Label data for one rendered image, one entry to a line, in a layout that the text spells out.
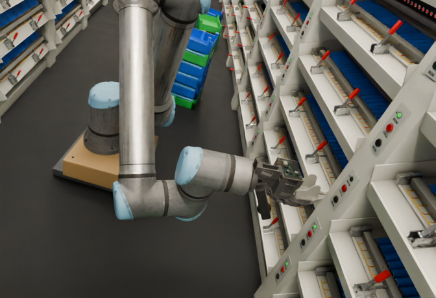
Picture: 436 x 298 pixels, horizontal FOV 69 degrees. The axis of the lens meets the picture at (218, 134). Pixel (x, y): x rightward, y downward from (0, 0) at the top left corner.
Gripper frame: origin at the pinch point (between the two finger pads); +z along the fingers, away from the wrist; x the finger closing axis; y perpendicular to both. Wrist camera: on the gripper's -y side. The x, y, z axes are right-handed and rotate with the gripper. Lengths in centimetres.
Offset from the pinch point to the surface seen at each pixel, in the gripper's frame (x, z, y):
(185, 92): 125, -30, -51
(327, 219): -1.7, 5.3, -6.1
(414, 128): -4.6, 5.7, 27.2
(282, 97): 64, 6, -7
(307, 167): 20.1, 6.1, -7.2
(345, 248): -9.5, 7.8, -6.6
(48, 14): 135, -116, -27
